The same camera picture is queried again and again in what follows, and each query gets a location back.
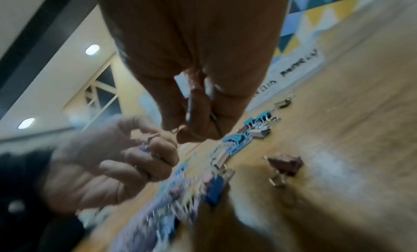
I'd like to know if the person's right hand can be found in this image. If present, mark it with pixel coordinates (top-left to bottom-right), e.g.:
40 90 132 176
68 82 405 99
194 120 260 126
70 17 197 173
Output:
93 0 293 145

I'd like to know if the person's left hand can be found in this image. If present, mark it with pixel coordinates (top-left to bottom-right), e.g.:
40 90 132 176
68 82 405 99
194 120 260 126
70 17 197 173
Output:
42 114 180 213

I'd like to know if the scatter of small binder clips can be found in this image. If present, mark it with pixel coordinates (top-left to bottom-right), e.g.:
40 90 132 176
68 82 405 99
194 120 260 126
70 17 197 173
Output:
208 93 305 208

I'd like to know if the pile of pastel paper clips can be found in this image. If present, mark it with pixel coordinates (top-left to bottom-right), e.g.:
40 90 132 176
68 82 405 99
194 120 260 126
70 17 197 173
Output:
113 147 235 252

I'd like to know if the clear plastic compartment box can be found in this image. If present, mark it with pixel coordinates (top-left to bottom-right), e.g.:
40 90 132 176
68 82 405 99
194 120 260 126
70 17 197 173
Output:
247 48 325 111

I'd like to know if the black marker wristband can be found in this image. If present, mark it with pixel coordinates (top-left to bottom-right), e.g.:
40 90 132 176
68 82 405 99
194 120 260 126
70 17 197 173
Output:
0 146 87 252

